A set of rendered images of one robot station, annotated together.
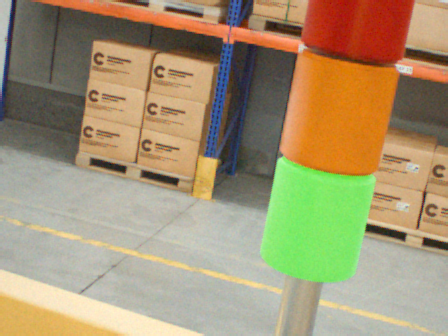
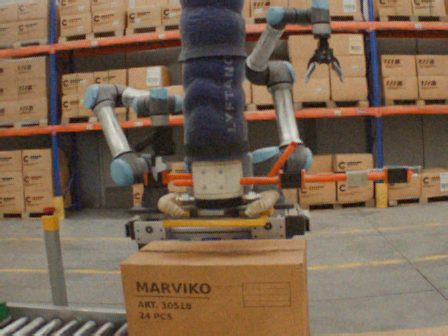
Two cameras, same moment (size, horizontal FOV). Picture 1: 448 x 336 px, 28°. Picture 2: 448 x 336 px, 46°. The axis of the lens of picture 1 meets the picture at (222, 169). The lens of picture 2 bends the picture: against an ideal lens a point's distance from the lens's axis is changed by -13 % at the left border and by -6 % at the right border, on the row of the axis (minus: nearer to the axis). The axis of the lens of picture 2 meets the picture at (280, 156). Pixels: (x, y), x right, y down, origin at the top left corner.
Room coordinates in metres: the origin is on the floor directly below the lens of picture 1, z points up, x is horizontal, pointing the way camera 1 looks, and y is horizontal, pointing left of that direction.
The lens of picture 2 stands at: (-1.60, -1.49, 1.36)
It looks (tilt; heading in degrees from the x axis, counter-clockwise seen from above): 3 degrees down; 347
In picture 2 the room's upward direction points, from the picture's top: 3 degrees counter-clockwise
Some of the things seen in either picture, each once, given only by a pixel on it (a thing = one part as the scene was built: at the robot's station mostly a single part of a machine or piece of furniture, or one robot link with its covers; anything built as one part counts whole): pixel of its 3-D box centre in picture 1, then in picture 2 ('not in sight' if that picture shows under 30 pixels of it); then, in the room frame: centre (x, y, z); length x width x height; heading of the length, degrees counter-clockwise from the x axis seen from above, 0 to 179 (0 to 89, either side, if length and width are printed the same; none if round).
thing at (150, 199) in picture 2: not in sight; (156, 194); (0.96, -1.52, 1.09); 0.15 x 0.15 x 0.10
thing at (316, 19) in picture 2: not in sight; (320, 12); (0.58, -2.20, 1.82); 0.09 x 0.08 x 0.11; 13
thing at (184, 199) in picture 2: not in sight; (219, 201); (0.34, -1.73, 1.12); 0.34 x 0.25 x 0.06; 71
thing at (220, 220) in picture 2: not in sight; (214, 216); (0.25, -1.70, 1.08); 0.34 x 0.10 x 0.05; 71
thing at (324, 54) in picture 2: not in sight; (323, 49); (0.57, -2.20, 1.66); 0.09 x 0.08 x 0.12; 167
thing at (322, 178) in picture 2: not in sight; (279, 176); (0.39, -1.96, 1.18); 0.93 x 0.30 x 0.04; 71
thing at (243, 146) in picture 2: not in sight; (216, 147); (0.35, -1.73, 1.30); 0.23 x 0.23 x 0.04
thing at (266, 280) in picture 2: not in sight; (222, 304); (0.34, -1.71, 0.74); 0.60 x 0.40 x 0.40; 73
